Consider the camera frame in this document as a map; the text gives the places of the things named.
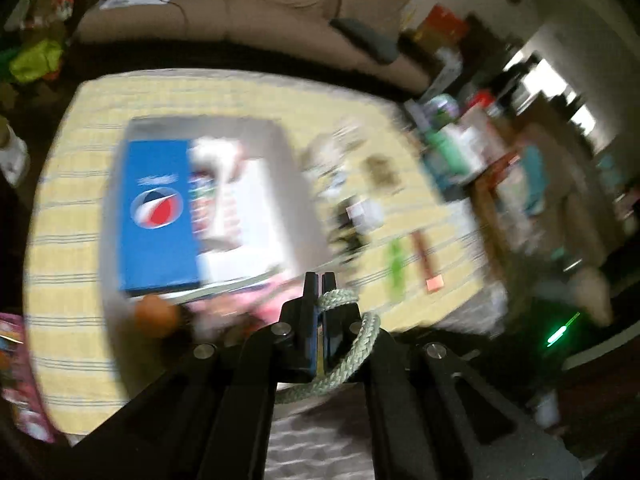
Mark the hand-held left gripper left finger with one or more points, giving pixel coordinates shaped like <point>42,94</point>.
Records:
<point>311,312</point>

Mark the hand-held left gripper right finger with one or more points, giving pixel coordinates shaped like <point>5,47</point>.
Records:
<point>327,320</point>

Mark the cardboard box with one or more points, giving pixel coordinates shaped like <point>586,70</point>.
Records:
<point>282,160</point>

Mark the yellow checked cloth desktop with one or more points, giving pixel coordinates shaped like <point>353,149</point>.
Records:
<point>75,210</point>

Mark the person's right hand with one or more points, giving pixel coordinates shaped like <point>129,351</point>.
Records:
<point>595,295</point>

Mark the green chili pepper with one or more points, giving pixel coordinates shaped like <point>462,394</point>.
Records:
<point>397,270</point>

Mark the white flat box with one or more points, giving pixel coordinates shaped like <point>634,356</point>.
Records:
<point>252,240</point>

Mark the brown stick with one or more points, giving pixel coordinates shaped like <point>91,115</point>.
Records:
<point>422,255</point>

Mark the wooden tray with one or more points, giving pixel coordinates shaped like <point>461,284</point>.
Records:
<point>487,210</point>

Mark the colourful sticker sheet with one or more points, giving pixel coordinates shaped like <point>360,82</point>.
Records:
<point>204,207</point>

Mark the orange ball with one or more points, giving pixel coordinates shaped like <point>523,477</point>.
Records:
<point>157,316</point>

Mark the blue flat box round logo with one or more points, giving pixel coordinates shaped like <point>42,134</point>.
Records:
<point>160,250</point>

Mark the white brush pink round head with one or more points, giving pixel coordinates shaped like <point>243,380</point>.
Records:
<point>215,152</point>

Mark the green white bottle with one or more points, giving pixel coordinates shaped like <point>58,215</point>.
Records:
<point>455,150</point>

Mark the dark grey cushion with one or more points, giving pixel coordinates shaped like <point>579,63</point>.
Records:
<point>367,37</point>

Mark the pink printed packet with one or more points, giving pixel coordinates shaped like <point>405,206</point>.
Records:
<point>20,385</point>

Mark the beige sofa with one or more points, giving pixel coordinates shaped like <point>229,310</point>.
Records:
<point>225,20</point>

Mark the red box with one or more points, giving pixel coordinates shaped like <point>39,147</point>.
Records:
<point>442,25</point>

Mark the white cup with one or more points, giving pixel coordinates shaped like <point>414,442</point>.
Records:
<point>12,160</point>

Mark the bright green cloth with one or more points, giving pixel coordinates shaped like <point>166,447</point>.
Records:
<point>35,60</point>

